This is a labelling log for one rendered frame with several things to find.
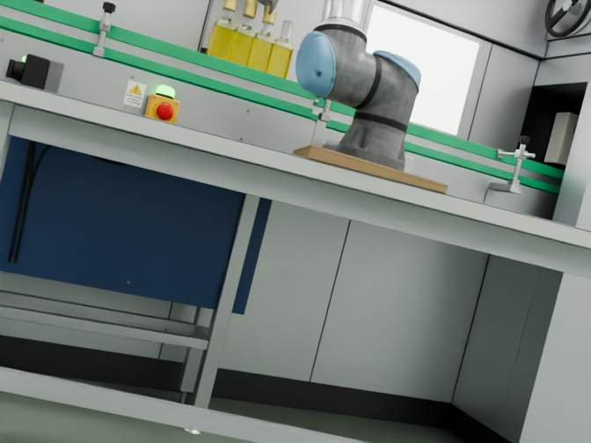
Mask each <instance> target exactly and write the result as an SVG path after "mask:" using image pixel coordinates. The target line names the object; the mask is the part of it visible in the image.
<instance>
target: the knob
mask: <svg viewBox="0 0 591 443"><path fill-rule="evenodd" d="M24 67H25V63H24V62H19V61H15V60H12V59H10V60H9V64H8V69H7V72H6V77H9V78H13V79H16V80H18V81H20V82H21V79H22V76H23V72H24Z"/></svg>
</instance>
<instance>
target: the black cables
mask: <svg viewBox="0 0 591 443"><path fill-rule="evenodd" d="M35 146H36V142H35V141H31V140H30V141H29V146H28V151H27V156H26V166H25V171H24V177H23V182H22V187H21V193H20V198H19V203H18V212H17V217H16V222H15V227H14V231H13V236H12V240H11V248H10V253H9V257H8V262H11V260H12V255H13V251H14V246H15V242H16V237H17V233H18V225H19V220H20V215H21V210H22V205H23V199H24V195H25V189H26V197H25V203H24V208H23V214H22V219H21V223H20V229H19V233H18V241H17V246H16V250H15V254H14V259H13V263H17V260H18V253H19V248H20V244H21V239H22V235H23V230H24V225H25V220H26V211H27V206H28V200H29V197H30V193H31V190H32V187H33V181H34V179H35V176H36V173H37V170H38V169H39V166H40V162H41V160H42V158H43V156H44V155H45V154H46V152H47V151H48V150H49V149H50V148H51V147H53V146H52V145H48V146H46V147H45V149H44V150H43V151H42V153H41V155H40V157H39V159H38V162H37V163H36V166H35V168H34V171H33V164H34V155H35ZM89 156H92V155H89ZM92 157H94V158H96V159H98V160H100V161H103V162H105V163H111V164H116V165H130V164H126V163H120V162H115V161H110V160H107V159H105V158H102V157H98V156H92ZM30 158H31V159H30ZM29 164H30V167H29ZM28 169H29V174H28V180H27V187H26V179H27V173H28Z"/></svg>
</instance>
